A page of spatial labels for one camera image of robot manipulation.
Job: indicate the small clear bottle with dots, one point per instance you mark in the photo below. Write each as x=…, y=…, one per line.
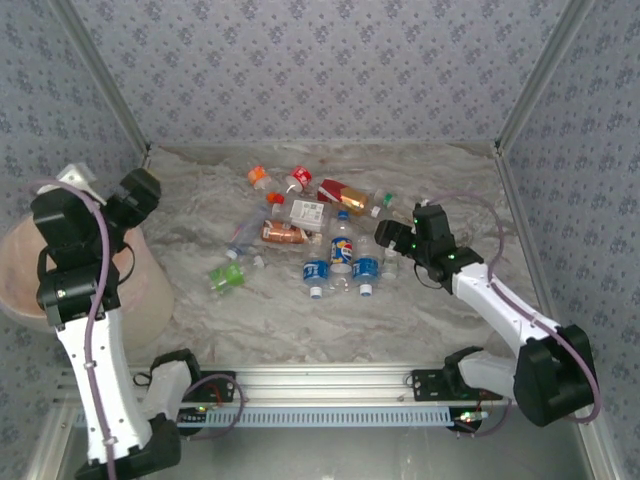
x=390, y=262

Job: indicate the clear bottle green cap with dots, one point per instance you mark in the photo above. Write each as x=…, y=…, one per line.
x=387, y=199

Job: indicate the blue label water bottle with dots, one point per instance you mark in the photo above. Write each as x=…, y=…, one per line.
x=366, y=270
x=315, y=272

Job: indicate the red gold label tea bottle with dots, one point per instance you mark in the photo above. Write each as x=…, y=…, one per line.
x=345, y=197

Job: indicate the white carton box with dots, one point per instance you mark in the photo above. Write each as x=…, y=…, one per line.
x=307, y=214

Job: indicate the copper label bottle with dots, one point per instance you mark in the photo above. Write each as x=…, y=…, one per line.
x=282, y=233

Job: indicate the clear bluish crushed bottle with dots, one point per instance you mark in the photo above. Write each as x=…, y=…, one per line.
x=245, y=232

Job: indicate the green label bottle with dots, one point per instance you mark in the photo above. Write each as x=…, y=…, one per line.
x=229, y=276

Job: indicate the small white bottle cap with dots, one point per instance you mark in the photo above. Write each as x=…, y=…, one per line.
x=258, y=261

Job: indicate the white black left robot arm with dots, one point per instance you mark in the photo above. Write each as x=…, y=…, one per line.
x=100, y=380

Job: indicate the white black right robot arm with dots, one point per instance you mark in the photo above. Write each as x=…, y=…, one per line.
x=505, y=310

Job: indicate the beige round bin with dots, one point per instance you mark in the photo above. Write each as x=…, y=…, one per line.
x=147, y=300

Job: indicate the red label small bottle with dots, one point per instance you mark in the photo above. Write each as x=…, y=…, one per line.
x=301, y=175

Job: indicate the black controller board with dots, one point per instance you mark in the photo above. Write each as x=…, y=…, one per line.
x=467, y=419
x=192, y=417

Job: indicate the grey metal base sheet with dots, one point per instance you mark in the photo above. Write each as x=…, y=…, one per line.
x=320, y=455

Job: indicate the aluminium frame post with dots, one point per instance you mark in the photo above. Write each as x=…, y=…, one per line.
x=100, y=80
x=545, y=75

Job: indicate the aluminium mounting rail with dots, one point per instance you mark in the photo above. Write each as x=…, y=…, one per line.
x=320, y=382

